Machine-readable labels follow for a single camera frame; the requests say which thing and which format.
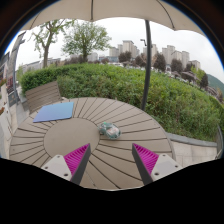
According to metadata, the green hedge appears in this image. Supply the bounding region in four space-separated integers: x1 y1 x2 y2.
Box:
19 63 224 143

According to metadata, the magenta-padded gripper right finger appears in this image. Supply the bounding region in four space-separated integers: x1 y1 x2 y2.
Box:
132 143 184 186

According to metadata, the thin-trunked tree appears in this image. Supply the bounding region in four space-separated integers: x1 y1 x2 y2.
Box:
31 19 76 69

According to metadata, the round leafy tree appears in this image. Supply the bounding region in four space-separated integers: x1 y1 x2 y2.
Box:
61 20 113 63

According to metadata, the transparent computer mouse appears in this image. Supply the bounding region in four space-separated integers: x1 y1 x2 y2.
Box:
97 121 122 140

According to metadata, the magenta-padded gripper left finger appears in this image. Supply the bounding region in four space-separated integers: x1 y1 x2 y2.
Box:
41 143 92 186

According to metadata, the blue mouse pad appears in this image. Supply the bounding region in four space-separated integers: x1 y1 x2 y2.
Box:
32 101 75 124

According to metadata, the group of apartment buildings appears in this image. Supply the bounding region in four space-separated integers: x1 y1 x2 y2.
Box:
109 39 202 71

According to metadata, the grey slatted outdoor chair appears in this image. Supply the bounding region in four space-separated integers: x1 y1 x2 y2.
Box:
24 80 64 114

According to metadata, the beige patio umbrella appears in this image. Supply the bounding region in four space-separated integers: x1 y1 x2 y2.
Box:
19 0 206 112

